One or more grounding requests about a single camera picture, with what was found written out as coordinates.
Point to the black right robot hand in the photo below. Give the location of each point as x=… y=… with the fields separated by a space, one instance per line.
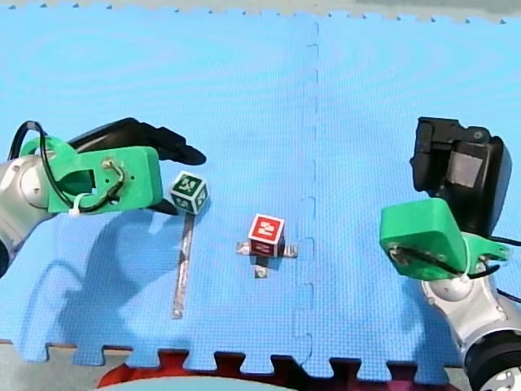
x=464 y=167

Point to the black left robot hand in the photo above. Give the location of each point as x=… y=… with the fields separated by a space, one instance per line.
x=163 y=144

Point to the green cube white marks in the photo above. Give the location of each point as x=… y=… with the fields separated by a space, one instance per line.
x=188 y=190

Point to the red cube white marks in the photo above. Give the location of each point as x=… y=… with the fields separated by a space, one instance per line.
x=266 y=236

